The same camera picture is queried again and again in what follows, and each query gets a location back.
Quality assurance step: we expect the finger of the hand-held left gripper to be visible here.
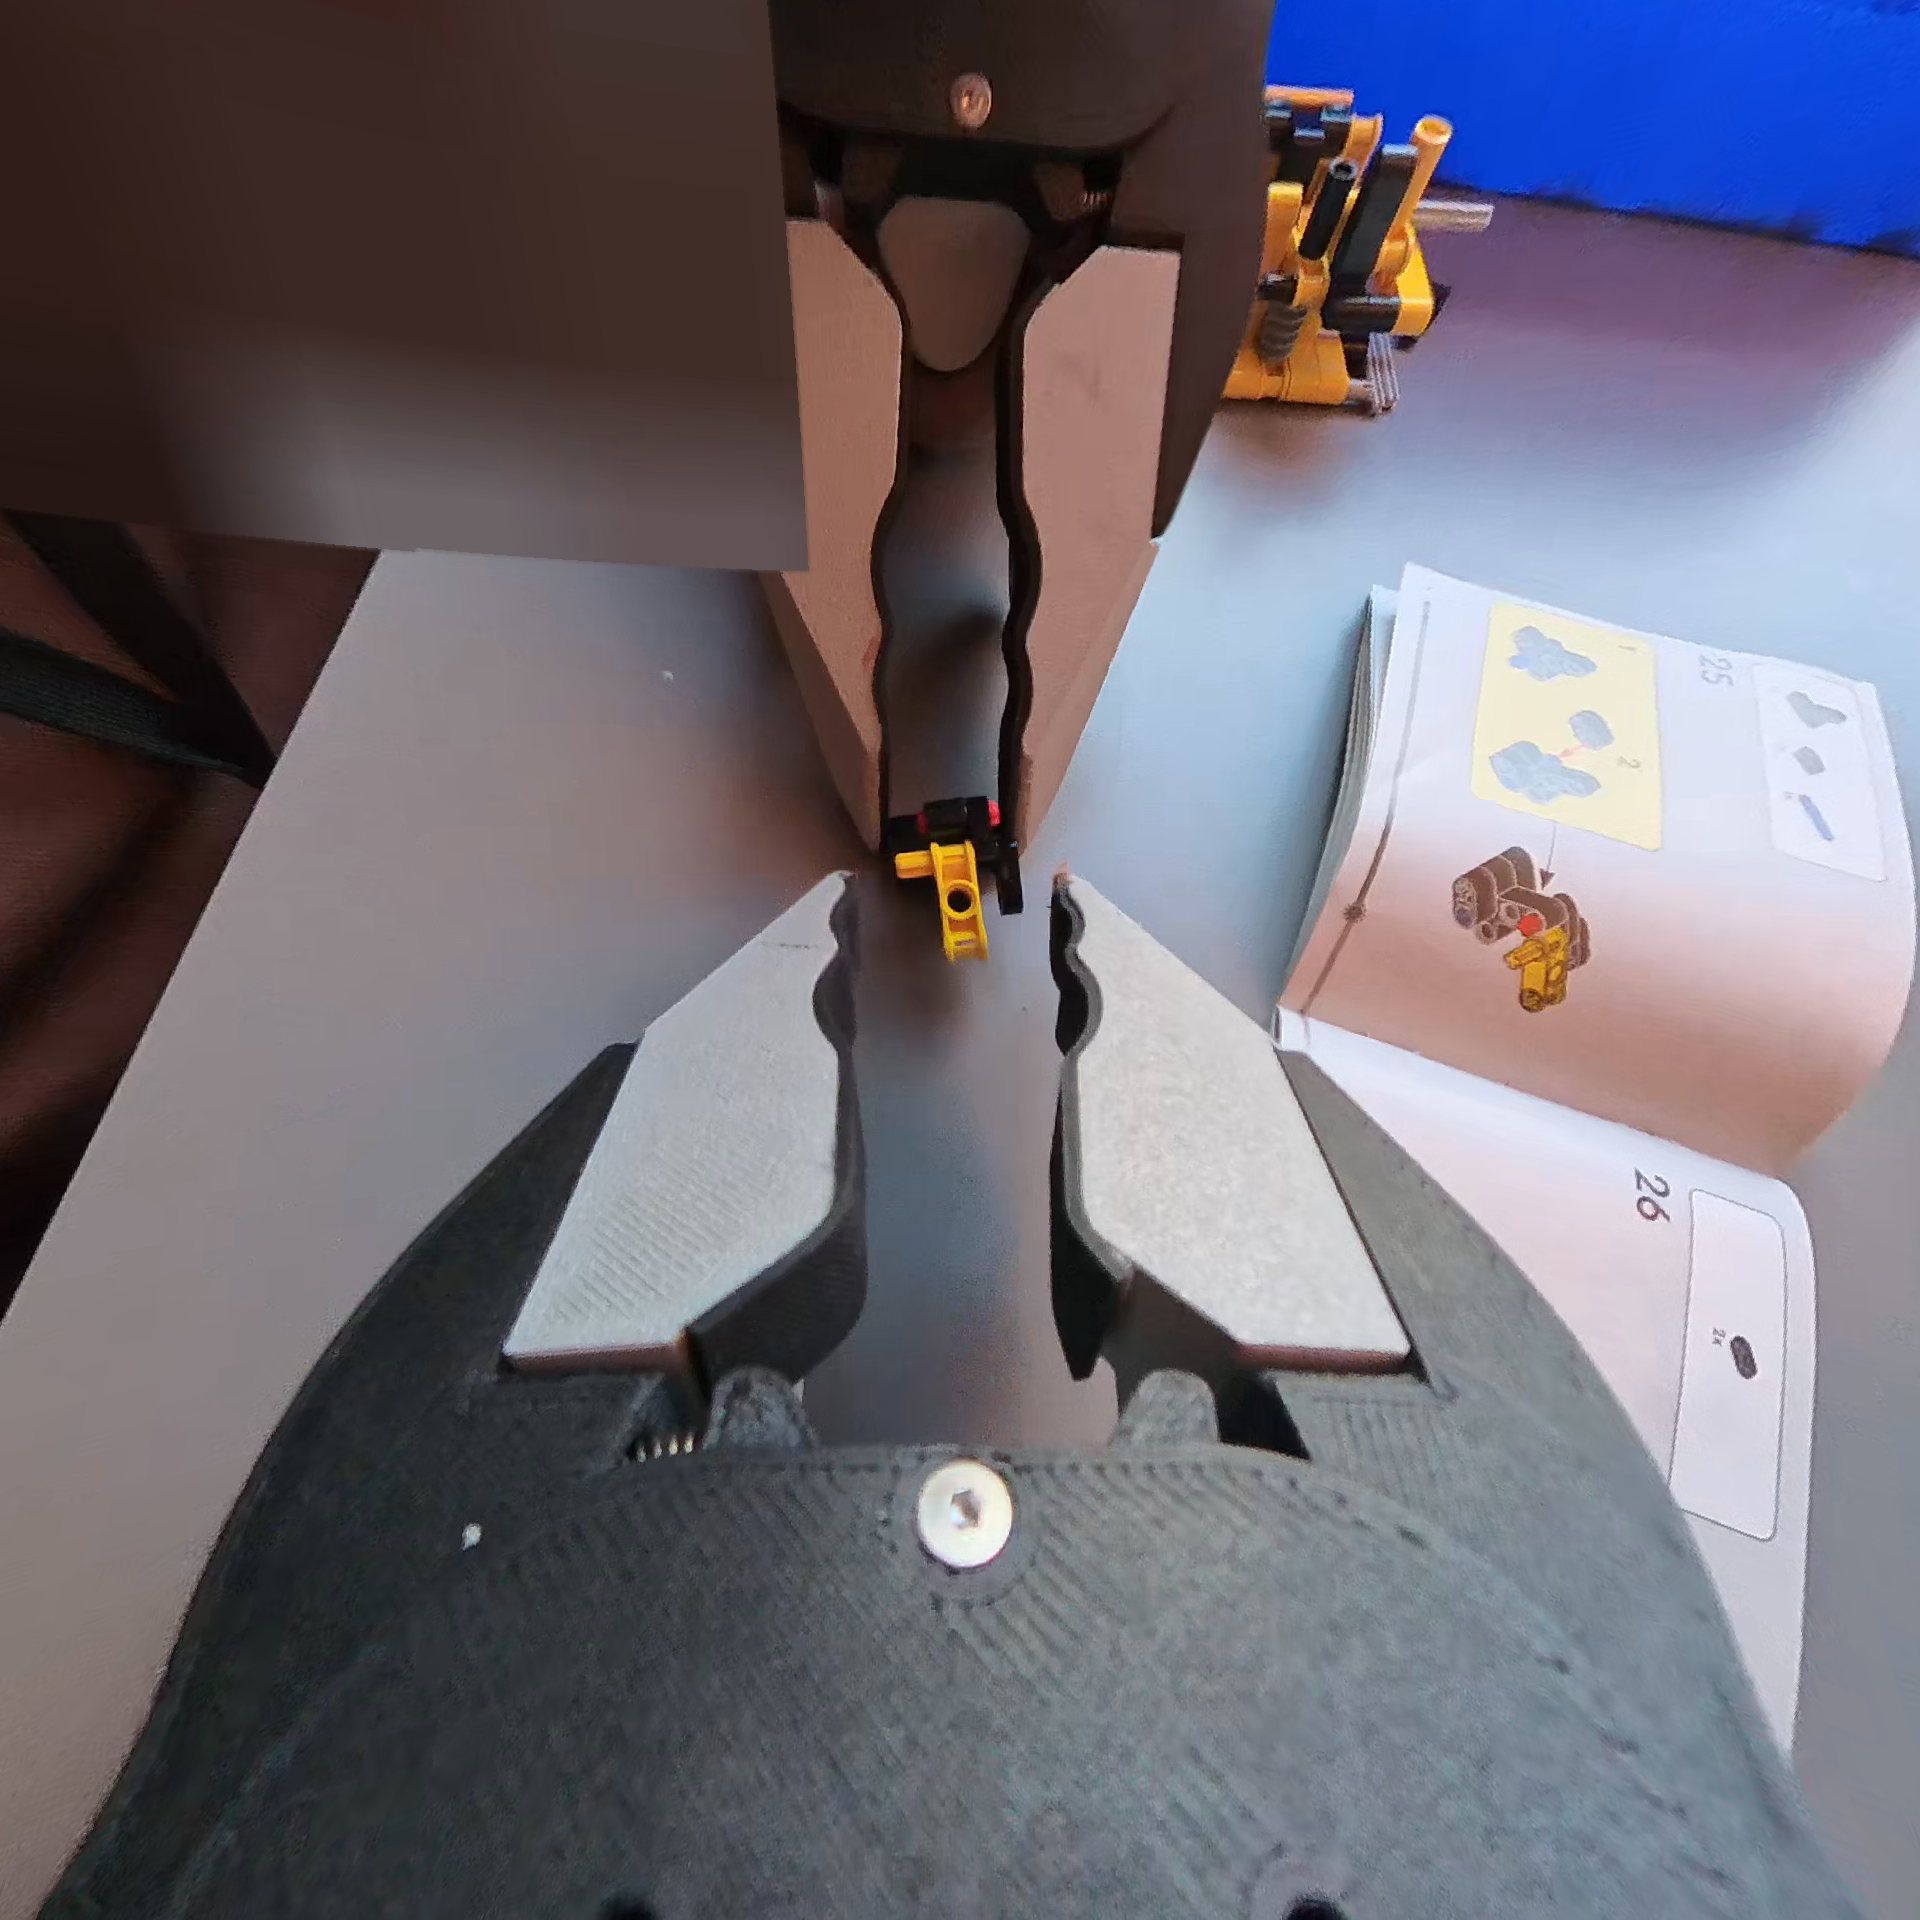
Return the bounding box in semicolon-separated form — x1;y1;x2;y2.
989;238;1190;916
757;216;912;864

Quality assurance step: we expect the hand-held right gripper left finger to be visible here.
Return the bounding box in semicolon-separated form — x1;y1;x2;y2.
503;870;873;1400

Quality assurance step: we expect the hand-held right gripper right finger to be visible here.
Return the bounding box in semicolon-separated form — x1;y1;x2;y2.
1047;874;1422;1391

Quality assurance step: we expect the small black yellow lego assembly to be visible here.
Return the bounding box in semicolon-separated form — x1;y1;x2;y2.
892;795;1030;967

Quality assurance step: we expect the yellow lego vehicle model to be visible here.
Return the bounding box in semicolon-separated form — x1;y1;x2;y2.
1219;85;1497;415

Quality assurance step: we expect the lego instruction booklet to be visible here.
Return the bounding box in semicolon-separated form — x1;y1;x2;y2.
1271;559;1920;1760

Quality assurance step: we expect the blue backdrop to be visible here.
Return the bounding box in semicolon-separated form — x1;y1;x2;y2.
1264;0;1920;254

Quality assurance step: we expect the dark brown cloth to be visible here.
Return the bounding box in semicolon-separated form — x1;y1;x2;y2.
0;510;380;1322

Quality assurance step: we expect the black strap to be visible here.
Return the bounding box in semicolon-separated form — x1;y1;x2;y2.
0;624;280;791

